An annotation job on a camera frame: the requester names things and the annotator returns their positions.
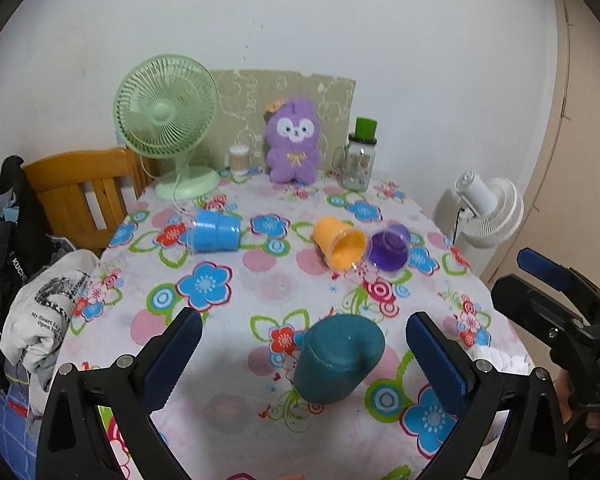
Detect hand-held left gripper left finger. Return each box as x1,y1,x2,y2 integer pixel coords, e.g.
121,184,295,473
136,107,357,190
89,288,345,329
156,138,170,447
36,306,204,480

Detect floral tablecloth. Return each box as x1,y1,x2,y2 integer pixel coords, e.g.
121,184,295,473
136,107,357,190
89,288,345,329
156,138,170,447
55,167,537,480

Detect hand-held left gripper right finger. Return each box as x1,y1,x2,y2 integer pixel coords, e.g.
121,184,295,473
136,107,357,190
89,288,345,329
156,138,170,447
405,311,569,480

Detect patterned beige board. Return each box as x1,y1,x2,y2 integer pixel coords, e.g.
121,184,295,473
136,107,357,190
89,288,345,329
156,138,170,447
206,68,358,181

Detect person's right hand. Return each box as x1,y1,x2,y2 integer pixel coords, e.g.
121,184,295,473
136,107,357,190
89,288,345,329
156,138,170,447
554,371,600,432

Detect beige door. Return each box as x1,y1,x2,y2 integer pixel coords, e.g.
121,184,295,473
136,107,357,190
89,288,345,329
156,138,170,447
480,0,600,292

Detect cotton swab container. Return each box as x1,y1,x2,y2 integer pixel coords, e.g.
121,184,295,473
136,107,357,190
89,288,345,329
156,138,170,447
229,144,251,178

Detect wooden chair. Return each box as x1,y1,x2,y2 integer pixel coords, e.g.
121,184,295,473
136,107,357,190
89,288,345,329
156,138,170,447
22,147,154,257

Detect white fan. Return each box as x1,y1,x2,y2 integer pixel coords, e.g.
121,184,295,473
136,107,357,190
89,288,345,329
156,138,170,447
452,170,525,262

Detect black jacket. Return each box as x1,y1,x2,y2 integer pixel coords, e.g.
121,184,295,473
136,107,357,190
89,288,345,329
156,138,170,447
0,155,52,392

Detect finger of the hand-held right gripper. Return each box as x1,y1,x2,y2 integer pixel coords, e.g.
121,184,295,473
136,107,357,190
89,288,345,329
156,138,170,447
516,247,600,311
490,274,598,361

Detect glass jar with green lid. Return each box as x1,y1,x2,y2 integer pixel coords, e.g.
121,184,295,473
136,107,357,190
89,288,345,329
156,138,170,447
335,116,380,191

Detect blue checkered cloth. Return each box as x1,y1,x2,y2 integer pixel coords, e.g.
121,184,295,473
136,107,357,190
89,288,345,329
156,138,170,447
0,389,47,480

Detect blue cup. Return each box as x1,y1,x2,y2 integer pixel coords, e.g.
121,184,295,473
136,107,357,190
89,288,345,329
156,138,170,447
187,209,243,256

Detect orange cup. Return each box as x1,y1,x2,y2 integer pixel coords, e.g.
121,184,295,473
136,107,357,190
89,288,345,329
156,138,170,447
312,216,372,271

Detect white printed shirt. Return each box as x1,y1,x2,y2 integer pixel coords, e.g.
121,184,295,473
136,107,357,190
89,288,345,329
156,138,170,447
0,248,101,377

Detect purple plush toy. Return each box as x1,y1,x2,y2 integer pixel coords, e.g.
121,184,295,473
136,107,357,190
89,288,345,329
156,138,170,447
262,98,325,184

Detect green desk fan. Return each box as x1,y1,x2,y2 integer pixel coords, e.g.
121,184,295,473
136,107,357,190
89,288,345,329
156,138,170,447
112,53,221,200

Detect purple cup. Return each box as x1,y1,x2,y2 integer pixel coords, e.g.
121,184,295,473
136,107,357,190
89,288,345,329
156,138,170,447
367,225,412,270

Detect teal cup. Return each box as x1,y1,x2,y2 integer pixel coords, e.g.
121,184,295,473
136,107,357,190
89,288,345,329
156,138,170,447
292,314,386,405

